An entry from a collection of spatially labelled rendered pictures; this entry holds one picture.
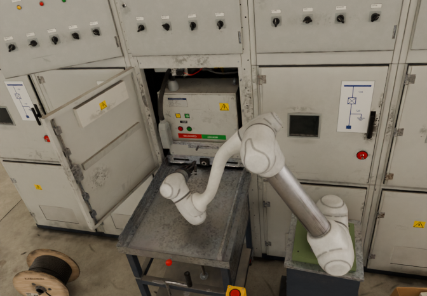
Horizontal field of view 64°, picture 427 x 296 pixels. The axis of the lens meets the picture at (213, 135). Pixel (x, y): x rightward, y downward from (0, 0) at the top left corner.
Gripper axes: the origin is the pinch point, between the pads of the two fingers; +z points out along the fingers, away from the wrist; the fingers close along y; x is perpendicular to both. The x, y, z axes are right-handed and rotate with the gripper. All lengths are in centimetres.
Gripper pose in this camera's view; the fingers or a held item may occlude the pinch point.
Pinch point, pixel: (193, 164)
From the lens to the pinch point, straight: 205.7
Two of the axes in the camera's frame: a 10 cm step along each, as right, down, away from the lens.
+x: -0.2, -9.7, -2.4
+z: 2.7, -2.4, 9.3
